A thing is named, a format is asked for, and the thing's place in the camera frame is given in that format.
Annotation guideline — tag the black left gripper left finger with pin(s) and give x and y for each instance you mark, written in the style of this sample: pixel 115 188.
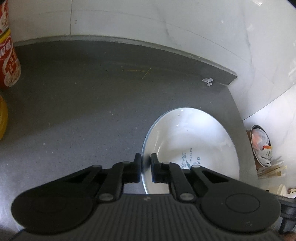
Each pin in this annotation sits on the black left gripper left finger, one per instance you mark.
pixel 68 202

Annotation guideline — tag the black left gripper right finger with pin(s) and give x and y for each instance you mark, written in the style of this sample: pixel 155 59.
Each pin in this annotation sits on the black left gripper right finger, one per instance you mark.
pixel 225 202

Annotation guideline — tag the small white bakery plate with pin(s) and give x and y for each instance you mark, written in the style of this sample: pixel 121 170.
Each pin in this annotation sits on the small white bakery plate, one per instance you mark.
pixel 187 137

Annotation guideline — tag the white rice cooker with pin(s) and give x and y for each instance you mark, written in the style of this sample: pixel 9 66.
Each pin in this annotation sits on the white rice cooker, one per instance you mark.
pixel 286 192

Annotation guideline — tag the brown trash bin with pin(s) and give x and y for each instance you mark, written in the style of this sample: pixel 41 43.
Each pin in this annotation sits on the brown trash bin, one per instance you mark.
pixel 261 146

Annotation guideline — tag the orange juice bottle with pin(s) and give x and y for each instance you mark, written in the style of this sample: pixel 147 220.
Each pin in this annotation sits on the orange juice bottle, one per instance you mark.
pixel 3 117

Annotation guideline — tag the small white clip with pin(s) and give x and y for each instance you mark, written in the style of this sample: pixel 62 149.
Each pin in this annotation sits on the small white clip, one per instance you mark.
pixel 208 81

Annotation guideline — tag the red labelled bottle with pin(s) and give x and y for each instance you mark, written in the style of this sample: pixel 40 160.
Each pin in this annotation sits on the red labelled bottle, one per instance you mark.
pixel 10 64

